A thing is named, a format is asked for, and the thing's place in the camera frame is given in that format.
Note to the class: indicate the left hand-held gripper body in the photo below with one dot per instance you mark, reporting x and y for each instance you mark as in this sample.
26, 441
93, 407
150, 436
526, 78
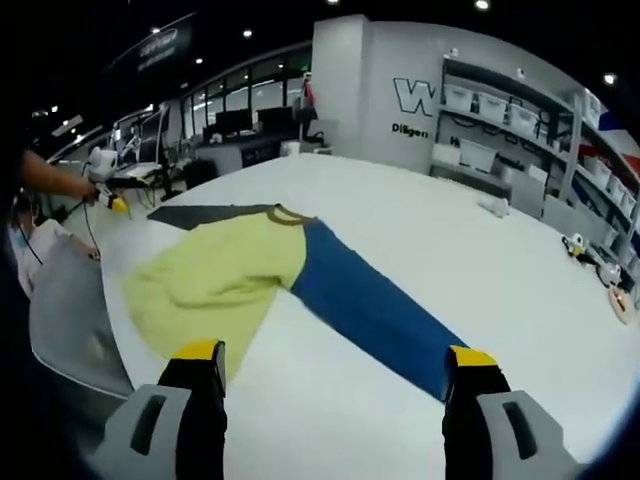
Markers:
102, 162

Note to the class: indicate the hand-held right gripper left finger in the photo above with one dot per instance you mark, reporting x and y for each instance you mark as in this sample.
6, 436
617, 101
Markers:
160, 425

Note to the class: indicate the small white crumpled cloth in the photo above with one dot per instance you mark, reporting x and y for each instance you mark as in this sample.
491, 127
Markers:
495, 206

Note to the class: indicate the grey mesh office chair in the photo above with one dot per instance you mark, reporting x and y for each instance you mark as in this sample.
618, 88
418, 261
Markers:
75, 325

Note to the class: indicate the black desk monitor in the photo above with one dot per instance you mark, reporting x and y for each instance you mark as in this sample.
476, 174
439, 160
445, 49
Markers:
232, 122
276, 120

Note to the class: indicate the dark hanging ceiling banner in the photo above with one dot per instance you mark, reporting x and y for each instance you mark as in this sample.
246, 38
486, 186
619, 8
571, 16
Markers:
160, 42

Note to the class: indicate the round ceiling spotlights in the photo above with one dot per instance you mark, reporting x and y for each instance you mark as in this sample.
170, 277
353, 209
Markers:
247, 33

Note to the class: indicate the dark office desk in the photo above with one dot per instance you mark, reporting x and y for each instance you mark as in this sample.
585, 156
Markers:
235, 152

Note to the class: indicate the white small security camera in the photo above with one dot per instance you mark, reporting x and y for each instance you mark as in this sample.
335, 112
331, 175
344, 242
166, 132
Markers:
455, 52
521, 73

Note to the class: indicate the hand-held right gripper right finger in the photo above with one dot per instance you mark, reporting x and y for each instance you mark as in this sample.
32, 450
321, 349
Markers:
485, 430

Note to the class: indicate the yellow garment blue grey sleeves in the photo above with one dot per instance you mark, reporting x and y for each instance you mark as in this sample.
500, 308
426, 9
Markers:
215, 265

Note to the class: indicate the pink hanging jacket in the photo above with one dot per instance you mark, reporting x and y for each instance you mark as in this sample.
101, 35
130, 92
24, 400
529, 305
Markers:
310, 97

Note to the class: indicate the grey metal shelf rack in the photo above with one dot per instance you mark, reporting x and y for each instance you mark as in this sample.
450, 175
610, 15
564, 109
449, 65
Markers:
576, 150

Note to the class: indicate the rows of white storage bins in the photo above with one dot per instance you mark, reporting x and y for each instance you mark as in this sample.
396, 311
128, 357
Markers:
492, 107

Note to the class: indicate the red white blue wall banner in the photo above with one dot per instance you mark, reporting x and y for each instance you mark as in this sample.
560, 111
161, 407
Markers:
620, 125

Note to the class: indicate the dark angled monitor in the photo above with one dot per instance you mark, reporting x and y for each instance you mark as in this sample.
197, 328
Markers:
152, 135

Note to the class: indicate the light wooden board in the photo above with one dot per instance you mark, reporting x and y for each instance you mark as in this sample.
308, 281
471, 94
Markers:
621, 305

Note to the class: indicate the rectangular ceiling light panel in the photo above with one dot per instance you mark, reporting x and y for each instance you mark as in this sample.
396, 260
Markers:
67, 125

